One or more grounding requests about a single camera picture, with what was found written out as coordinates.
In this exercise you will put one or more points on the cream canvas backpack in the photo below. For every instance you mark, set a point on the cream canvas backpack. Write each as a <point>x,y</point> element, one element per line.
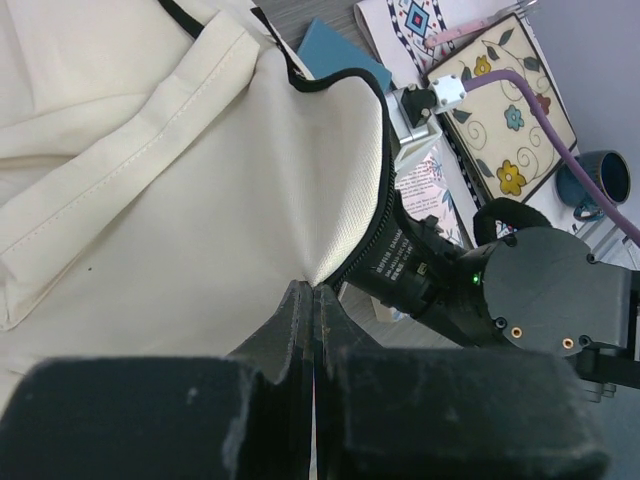
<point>167,169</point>

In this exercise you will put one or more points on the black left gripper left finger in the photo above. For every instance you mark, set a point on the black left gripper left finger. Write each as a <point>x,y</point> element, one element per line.
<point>247,415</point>

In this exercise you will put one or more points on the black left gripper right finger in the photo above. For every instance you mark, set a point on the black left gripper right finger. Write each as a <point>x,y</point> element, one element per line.
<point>408,413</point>

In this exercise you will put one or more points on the patterned white placemat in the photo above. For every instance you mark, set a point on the patterned white placemat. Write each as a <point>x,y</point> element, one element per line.
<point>399,48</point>

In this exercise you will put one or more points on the small blue notebook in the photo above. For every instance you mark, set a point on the small blue notebook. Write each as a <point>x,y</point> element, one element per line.
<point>324,52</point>

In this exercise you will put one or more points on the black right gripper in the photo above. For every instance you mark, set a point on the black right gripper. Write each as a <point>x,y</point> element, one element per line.
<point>413,269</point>

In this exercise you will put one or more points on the blue ceramic mug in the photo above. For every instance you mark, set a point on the blue ceramic mug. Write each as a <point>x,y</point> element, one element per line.
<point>610,173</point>

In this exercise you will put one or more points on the square floral ceramic plate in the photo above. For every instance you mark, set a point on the square floral ceramic plate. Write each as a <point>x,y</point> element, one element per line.
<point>503,148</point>

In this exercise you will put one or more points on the floral pink paperback book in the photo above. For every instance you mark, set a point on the floral pink paperback book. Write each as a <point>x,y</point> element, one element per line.
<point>425,191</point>

